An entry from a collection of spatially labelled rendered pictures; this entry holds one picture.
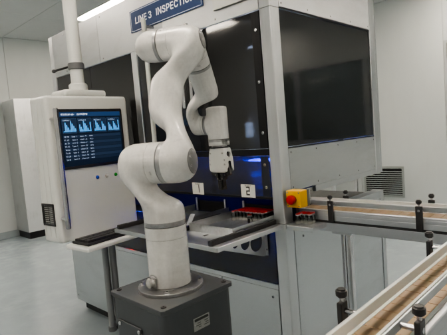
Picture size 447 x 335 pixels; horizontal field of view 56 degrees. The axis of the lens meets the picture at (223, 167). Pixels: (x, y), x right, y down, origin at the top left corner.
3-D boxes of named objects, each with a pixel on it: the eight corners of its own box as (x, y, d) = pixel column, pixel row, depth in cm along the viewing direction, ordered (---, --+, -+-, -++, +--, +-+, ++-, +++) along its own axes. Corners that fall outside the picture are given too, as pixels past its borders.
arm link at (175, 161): (151, 189, 126) (202, 187, 120) (130, 178, 115) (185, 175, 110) (166, 42, 140) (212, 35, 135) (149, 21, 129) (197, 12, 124)
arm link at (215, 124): (203, 140, 167) (225, 138, 164) (200, 107, 166) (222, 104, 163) (210, 139, 175) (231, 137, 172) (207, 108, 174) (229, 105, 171)
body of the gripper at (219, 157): (234, 143, 169) (237, 171, 170) (216, 144, 176) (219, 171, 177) (221, 144, 163) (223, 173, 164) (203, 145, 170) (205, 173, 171)
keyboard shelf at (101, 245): (127, 227, 250) (126, 223, 250) (159, 232, 232) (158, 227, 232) (56, 247, 215) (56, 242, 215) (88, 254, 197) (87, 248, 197)
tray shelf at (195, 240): (189, 213, 236) (189, 209, 236) (293, 224, 187) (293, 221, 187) (114, 232, 202) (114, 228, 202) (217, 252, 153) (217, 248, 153)
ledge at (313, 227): (304, 222, 190) (304, 218, 190) (330, 225, 181) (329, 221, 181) (286, 229, 180) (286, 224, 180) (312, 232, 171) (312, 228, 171)
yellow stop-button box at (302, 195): (296, 204, 183) (295, 187, 182) (310, 205, 178) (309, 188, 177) (286, 207, 178) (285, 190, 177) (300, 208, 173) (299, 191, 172)
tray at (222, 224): (241, 215, 209) (240, 208, 208) (283, 219, 191) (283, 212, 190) (189, 230, 184) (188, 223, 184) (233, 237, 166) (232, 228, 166)
